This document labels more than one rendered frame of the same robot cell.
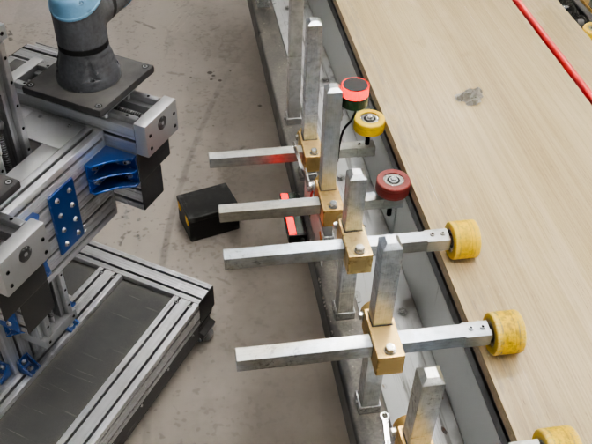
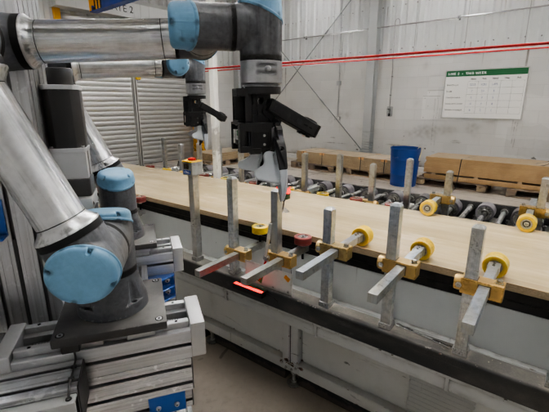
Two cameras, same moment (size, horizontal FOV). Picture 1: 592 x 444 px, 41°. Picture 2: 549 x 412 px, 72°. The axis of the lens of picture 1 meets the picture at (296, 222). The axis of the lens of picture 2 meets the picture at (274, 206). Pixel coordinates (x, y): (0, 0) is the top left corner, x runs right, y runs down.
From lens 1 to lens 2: 117 cm
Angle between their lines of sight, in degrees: 46
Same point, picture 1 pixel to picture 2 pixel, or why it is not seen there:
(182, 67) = not seen: hidden behind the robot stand
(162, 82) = not seen: hidden behind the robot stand
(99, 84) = (140, 232)
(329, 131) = (278, 215)
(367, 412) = (391, 328)
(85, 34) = (131, 199)
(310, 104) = (235, 225)
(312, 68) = (234, 203)
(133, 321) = not seen: outside the picture
